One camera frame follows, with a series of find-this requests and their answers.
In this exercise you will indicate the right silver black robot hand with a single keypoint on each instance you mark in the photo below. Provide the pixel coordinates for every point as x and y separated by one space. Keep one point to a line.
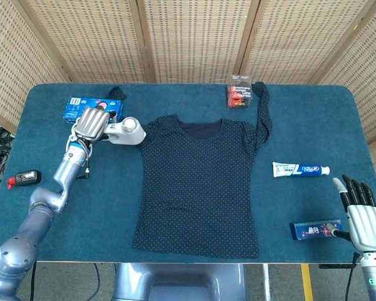
368 225

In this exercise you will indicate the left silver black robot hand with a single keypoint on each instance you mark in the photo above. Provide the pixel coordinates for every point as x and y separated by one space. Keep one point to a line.
92 123

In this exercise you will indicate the white handheld steamer with cord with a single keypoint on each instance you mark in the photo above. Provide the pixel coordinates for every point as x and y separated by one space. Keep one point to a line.
130 131

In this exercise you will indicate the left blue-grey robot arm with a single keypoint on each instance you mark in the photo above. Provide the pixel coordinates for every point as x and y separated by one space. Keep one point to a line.
37 216

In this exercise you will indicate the blue toothpaste box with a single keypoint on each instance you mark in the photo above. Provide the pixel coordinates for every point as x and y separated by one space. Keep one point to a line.
310 230

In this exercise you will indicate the navy polka dot shirt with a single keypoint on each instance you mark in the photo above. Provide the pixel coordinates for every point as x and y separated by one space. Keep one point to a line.
194 188

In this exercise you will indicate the blue cookie box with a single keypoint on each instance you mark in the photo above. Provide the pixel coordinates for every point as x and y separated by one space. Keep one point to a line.
73 108

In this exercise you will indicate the small black red-capped bottle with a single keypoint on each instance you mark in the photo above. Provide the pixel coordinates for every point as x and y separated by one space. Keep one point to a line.
26 178

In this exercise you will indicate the white blue toothpaste tube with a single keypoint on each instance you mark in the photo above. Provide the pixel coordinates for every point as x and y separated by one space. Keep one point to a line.
297 170

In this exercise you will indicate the teal table cover cloth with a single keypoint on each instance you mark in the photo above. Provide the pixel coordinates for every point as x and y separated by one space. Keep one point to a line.
300 138

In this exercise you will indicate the white table leg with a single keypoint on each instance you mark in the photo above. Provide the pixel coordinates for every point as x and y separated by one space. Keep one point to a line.
266 282

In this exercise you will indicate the woven bamboo folding screen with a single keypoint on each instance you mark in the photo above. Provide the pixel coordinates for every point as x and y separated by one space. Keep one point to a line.
194 37

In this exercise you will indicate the clear coffee capsule box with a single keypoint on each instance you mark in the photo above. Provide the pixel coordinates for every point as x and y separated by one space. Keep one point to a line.
240 94

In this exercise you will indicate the blue-grey robot torso base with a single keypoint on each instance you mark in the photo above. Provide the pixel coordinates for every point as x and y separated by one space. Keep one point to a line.
178 282

